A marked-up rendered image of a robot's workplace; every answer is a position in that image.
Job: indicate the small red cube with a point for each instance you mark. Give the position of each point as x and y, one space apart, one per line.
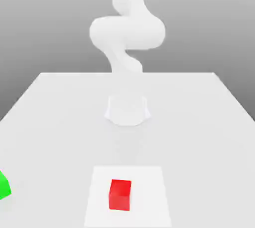
120 195

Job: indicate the small green cube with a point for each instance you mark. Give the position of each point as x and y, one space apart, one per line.
3 187

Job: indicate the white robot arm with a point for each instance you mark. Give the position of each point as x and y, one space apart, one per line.
127 32

